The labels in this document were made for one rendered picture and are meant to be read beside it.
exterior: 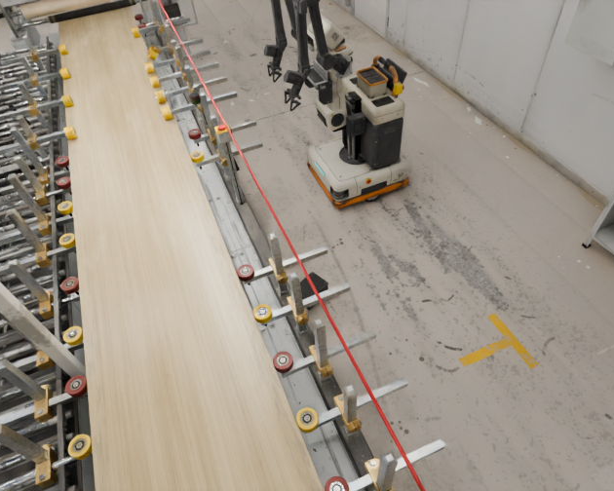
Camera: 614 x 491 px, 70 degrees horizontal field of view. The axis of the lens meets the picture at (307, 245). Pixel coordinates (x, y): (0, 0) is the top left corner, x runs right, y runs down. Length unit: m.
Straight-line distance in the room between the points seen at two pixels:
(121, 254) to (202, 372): 0.82
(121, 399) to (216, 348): 0.40
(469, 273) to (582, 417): 1.07
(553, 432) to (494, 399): 0.31
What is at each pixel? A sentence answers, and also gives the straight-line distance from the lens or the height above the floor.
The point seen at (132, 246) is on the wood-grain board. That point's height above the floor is 0.90.
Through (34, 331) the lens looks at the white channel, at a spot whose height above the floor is 1.17.
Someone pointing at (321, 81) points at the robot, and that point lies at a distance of 3.09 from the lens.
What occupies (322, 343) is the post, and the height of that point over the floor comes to 1.02.
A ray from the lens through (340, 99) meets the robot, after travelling 3.20.
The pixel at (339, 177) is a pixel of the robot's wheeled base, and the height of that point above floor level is 0.28.
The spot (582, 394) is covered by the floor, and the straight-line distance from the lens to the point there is 3.01.
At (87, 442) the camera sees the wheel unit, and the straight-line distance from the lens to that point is 1.90.
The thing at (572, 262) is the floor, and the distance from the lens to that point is 3.57.
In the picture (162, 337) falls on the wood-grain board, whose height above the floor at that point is 0.90.
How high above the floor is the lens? 2.50
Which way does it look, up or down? 48 degrees down
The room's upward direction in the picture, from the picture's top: 7 degrees counter-clockwise
